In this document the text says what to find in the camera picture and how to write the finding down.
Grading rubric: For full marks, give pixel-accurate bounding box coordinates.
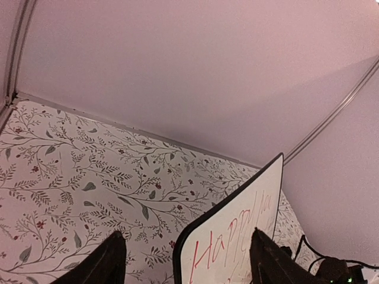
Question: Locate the left aluminium corner post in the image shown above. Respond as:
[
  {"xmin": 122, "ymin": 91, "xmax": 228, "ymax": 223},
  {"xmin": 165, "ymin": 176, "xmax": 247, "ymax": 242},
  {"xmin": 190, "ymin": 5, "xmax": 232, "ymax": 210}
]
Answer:
[{"xmin": 1, "ymin": 0, "xmax": 37, "ymax": 118}]

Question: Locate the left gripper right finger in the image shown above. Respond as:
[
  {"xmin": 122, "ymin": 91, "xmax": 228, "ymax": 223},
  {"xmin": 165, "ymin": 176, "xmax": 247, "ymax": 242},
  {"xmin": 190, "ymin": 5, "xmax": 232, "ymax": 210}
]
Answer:
[{"xmin": 250, "ymin": 228, "xmax": 319, "ymax": 283}]

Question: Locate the floral patterned table mat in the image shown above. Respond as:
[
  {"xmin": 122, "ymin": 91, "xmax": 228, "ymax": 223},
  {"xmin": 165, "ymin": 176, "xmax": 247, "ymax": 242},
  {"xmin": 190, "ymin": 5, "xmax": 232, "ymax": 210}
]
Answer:
[{"xmin": 1, "ymin": 101, "xmax": 303, "ymax": 283}]

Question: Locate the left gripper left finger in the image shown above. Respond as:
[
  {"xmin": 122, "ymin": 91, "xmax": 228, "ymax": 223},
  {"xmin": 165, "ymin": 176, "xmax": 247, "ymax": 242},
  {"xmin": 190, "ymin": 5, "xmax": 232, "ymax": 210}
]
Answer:
[{"xmin": 52, "ymin": 231, "xmax": 127, "ymax": 284}]

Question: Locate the white whiteboard black frame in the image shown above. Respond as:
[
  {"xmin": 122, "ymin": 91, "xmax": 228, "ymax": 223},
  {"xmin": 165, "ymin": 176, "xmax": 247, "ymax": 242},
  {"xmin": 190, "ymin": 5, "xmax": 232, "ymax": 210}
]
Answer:
[{"xmin": 172, "ymin": 153, "xmax": 284, "ymax": 283}]

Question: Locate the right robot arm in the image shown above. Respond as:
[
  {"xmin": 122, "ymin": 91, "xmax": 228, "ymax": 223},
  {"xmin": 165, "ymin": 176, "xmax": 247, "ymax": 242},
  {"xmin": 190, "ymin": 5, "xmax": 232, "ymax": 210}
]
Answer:
[{"xmin": 290, "ymin": 234, "xmax": 378, "ymax": 283}]

